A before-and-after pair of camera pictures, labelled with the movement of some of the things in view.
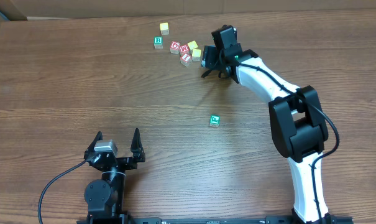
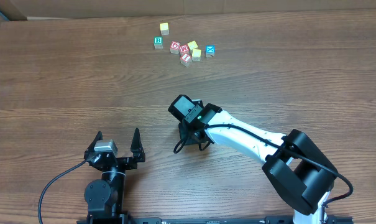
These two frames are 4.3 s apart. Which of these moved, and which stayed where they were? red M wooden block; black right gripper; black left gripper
Moved: black right gripper
Stayed: black left gripper; red M wooden block
